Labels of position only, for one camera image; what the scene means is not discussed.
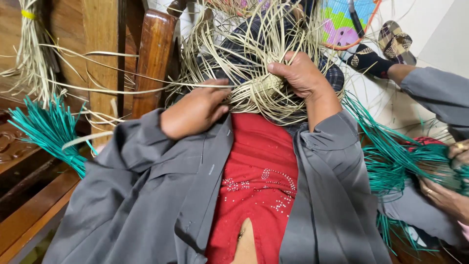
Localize person's grey jacket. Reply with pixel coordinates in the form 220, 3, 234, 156
42, 108, 393, 264

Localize person's dark plaid trousers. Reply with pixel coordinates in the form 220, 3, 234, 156
176, 9, 346, 137

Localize person's right hand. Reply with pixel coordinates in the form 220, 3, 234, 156
267, 51, 325, 100

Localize wooden furniture frame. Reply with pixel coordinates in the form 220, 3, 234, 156
0, 0, 147, 264

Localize plaid slipper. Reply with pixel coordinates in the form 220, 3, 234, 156
378, 21, 404, 52
383, 33, 417, 66

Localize wide pale straw strip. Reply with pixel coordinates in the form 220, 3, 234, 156
62, 131, 115, 151

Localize person's red beaded top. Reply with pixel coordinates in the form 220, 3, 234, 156
204, 112, 300, 264

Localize glossy wooden post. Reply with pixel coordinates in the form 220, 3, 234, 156
131, 9, 179, 120

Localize woven straw basket with strands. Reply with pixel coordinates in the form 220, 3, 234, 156
167, 0, 347, 125

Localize colourful hand fan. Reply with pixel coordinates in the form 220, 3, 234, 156
320, 0, 382, 51

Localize green strip weaving work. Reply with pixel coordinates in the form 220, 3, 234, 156
341, 92, 469, 253

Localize bundle of green strips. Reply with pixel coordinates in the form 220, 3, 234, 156
7, 95, 99, 179

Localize long thin straw strip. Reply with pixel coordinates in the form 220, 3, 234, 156
38, 44, 237, 94

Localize tied bundle of straw strips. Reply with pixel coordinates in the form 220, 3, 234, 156
0, 0, 61, 107

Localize person's left hand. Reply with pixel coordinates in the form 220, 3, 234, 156
160, 78, 232, 141

